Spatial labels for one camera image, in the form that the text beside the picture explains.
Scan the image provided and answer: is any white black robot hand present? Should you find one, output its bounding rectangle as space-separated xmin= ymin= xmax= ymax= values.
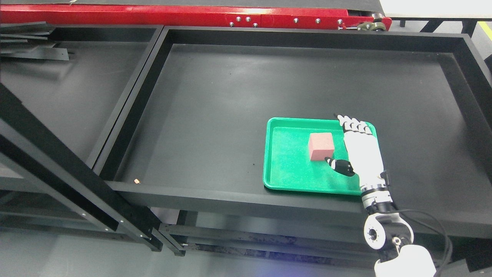
xmin=325 ymin=114 xmax=387 ymax=193

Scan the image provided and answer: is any pink foam block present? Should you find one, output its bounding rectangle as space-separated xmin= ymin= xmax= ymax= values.
xmin=308 ymin=133 xmax=334 ymax=161

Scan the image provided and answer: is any green plastic tray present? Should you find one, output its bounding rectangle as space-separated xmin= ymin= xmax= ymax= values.
xmin=263 ymin=117 xmax=362 ymax=196

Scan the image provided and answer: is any black right metal shelf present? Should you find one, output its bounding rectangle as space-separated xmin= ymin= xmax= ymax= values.
xmin=93 ymin=27 xmax=491 ymax=270

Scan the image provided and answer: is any black metal shelf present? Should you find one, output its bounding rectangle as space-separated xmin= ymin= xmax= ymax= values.
xmin=1 ymin=26 xmax=186 ymax=256
xmin=93 ymin=27 xmax=491 ymax=270

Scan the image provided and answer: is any black left metal shelf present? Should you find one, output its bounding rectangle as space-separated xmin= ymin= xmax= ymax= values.
xmin=1 ymin=26 xmax=186 ymax=256

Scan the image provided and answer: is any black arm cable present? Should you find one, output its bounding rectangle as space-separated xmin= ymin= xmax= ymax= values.
xmin=396 ymin=209 xmax=453 ymax=270

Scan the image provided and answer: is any red conveyor frame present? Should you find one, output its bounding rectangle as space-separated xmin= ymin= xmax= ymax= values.
xmin=1 ymin=3 xmax=392 ymax=30

